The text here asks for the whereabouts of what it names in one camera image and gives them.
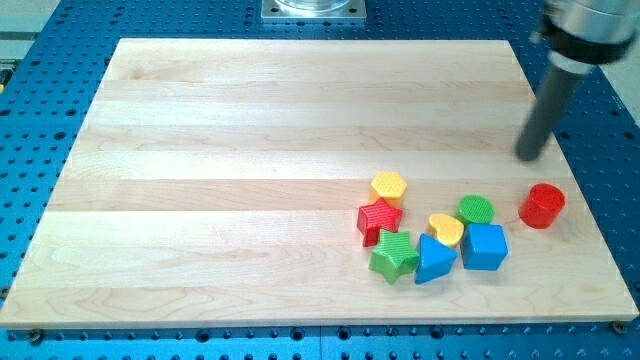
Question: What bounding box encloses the light wooden board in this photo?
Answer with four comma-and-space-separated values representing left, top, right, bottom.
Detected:
1, 39, 638, 330

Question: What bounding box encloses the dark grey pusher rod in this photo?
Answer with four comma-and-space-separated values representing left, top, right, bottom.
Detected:
514, 64, 586, 162

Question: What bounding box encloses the blue cube block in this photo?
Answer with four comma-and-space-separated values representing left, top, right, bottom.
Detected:
460, 224, 509, 271

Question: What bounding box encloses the blue perforated table plate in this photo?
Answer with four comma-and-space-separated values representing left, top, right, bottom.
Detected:
1, 1, 639, 359

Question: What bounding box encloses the green star block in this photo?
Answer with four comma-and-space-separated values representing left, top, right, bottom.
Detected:
368, 230, 419, 285

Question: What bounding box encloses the yellow hexagon block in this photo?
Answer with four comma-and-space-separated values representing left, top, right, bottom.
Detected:
368, 172, 408, 209

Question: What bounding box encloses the blue triangle block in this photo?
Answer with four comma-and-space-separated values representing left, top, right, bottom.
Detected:
414, 233, 458, 285

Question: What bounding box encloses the green cylinder block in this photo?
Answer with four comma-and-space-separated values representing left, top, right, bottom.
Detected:
455, 194, 495, 225

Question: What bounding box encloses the yellow heart block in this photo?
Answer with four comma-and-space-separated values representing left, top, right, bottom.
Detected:
426, 213, 465, 248

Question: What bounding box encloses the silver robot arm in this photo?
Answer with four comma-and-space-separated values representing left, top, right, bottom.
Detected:
514, 0, 639, 162

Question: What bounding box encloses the red star block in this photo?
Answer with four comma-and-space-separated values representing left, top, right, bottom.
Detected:
357, 198, 403, 247

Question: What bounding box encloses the red cylinder block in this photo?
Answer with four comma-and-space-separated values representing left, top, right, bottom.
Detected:
518, 183, 566, 229

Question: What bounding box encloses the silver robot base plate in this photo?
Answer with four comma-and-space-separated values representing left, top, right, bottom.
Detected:
261, 0, 367, 21

